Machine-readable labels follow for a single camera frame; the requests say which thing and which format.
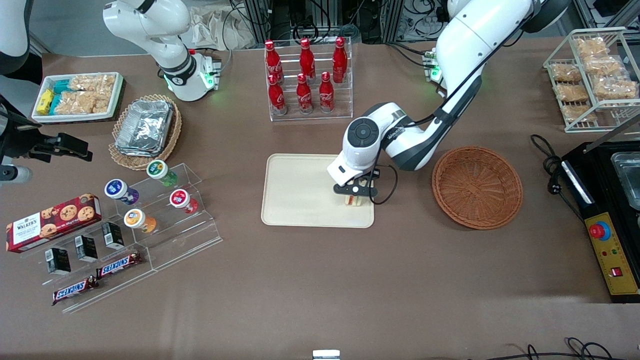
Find red cola bottle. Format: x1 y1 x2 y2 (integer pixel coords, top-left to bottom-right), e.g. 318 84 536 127
264 40 284 84
332 36 348 84
299 38 316 79
296 73 314 115
318 71 335 114
268 74 287 116

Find beige plastic tray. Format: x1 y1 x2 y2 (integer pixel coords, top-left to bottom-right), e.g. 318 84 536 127
261 153 375 229

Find steel pan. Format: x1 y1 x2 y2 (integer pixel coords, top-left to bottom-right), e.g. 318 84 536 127
611 153 640 211

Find stack of foil containers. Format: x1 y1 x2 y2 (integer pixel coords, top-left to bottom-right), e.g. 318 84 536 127
115 99 175 158

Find black floor cable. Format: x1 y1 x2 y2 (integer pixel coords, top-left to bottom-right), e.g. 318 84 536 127
470 337 632 360

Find orange lidded cup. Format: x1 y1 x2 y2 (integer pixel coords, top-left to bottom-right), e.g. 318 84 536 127
123 209 157 235

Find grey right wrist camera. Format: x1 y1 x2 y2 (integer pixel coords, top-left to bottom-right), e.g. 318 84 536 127
0 165 34 184

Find black power cable with plug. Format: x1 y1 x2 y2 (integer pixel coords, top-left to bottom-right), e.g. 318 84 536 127
530 134 585 222

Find purple lidded cup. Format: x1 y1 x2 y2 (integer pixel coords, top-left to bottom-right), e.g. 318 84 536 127
104 179 140 205

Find red Walkers cookie box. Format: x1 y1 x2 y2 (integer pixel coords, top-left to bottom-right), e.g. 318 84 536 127
6 193 103 254

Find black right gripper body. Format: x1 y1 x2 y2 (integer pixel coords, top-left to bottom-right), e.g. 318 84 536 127
0 111 61 163

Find black machine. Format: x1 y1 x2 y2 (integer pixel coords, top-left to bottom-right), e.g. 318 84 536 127
561 141 640 304

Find clear rice cracker bag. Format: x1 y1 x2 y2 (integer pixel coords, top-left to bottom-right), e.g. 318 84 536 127
93 90 114 114
70 74 116 94
55 91 97 115

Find small black carton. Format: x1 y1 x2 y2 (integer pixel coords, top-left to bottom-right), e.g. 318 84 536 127
101 222 125 251
45 247 72 276
74 235 99 263

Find aluminium equipment rack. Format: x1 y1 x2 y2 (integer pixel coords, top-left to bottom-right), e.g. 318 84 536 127
242 0 451 45

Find clear acrylic bottle rack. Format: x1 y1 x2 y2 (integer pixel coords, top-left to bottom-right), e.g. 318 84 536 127
264 37 354 122

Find yellow snack packet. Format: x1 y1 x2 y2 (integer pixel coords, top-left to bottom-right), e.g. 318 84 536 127
36 89 55 116

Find white wire rack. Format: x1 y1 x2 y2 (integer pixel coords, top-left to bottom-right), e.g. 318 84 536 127
543 27 640 134

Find clear acrylic stepped cup stand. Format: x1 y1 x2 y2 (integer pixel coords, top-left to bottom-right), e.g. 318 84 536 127
113 162 224 271

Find white plastic bag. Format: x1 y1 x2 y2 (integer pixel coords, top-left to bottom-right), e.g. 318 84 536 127
189 4 257 51

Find Snickers chocolate bar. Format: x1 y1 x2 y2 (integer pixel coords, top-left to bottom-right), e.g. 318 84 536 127
52 276 99 306
95 251 144 280

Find green lidded cup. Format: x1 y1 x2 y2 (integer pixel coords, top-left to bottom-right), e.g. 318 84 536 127
146 160 179 187

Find light oval wicker basket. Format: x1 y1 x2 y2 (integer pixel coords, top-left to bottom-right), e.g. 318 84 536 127
108 94 183 171

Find brown round wicker basket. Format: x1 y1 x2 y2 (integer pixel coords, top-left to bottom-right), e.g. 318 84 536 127
432 146 524 231

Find red lidded cup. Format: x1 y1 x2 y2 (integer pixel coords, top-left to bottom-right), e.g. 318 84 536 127
169 189 200 215

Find clear acrylic stepped snack stand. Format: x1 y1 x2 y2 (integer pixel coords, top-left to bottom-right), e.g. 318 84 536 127
20 216 157 315

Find yellow control panel box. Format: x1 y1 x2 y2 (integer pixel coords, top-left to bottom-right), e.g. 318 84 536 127
584 212 640 296

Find white rectangular snack tray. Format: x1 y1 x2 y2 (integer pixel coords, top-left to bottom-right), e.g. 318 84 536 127
31 72 124 124

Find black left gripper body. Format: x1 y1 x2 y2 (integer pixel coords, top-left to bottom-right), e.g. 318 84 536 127
333 169 382 198

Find grey metal bar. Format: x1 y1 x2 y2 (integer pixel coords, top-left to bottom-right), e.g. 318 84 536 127
583 117 640 154

